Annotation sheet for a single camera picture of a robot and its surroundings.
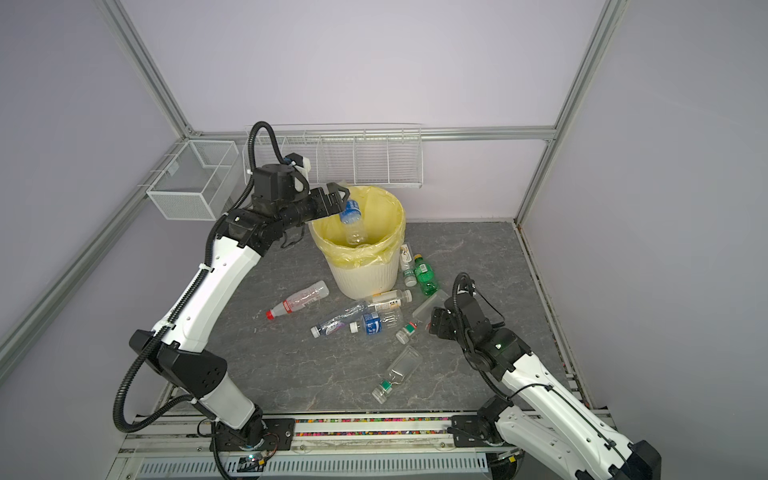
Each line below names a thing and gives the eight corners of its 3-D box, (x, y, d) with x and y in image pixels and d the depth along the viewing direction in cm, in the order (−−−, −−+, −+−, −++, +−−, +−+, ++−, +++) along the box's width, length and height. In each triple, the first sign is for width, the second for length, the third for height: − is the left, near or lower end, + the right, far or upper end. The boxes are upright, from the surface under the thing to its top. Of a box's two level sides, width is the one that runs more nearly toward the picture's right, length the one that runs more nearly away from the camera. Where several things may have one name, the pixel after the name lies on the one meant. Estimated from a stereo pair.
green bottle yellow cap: (425, 299, 100) (426, 291, 96) (409, 264, 110) (409, 255, 106) (440, 295, 101) (442, 287, 97) (423, 260, 111) (424, 251, 107)
